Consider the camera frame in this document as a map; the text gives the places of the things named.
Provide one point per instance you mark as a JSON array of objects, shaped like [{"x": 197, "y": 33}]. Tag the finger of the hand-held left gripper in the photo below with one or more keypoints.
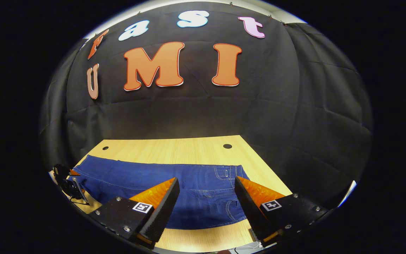
[{"x": 73, "y": 173}]

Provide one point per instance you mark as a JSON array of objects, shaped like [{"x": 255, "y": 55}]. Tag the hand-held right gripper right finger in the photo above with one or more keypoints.
[{"x": 248, "y": 211}]

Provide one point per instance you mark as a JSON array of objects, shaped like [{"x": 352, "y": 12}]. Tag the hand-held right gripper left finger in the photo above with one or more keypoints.
[{"x": 162, "y": 211}]

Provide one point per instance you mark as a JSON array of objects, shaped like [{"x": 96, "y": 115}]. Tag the blue jeans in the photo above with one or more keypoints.
[{"x": 136, "y": 183}]

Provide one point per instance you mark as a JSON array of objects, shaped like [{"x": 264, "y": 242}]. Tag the row of backdrop clips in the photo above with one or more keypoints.
[{"x": 231, "y": 4}]

